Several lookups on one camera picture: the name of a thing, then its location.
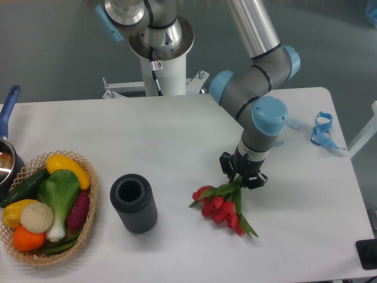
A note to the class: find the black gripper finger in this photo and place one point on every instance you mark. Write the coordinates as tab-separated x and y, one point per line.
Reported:
227	166
254	181

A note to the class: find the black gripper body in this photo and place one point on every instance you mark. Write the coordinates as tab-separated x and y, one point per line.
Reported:
243	165

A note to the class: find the red tulip bouquet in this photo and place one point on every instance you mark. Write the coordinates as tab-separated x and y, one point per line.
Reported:
223	204

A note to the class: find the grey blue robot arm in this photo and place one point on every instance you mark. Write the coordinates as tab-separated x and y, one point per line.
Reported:
161	39

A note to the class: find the small pale blue cap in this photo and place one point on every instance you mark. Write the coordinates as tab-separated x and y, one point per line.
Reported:
294	123

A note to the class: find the dark grey ribbed vase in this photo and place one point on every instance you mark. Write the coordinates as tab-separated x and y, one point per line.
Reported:
132	197

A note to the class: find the black device at edge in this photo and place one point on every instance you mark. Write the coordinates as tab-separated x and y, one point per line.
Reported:
367	253

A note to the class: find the purple sweet potato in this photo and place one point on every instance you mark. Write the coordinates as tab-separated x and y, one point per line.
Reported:
78	214

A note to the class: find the green bok choy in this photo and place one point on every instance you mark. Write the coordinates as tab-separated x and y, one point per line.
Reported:
59	193

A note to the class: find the yellow squash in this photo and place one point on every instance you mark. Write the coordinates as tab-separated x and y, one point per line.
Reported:
62	162

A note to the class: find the green bean pods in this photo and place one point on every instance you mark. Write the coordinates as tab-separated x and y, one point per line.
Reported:
60	246

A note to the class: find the woven wicker basket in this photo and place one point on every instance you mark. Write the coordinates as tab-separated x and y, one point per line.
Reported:
36	257

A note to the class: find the green cucumber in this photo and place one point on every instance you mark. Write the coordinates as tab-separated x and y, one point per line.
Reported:
27	189

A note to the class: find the orange fruit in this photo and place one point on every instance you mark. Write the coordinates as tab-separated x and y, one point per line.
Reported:
24	240

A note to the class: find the yellow bell pepper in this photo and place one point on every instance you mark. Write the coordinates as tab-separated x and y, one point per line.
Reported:
12	213

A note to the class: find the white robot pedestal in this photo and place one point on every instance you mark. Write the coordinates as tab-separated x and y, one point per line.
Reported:
167	78

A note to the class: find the white frame at right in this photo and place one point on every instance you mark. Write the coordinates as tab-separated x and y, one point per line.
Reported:
368	131

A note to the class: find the blue handled saucepan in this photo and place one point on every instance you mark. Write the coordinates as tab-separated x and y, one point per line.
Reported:
11	162

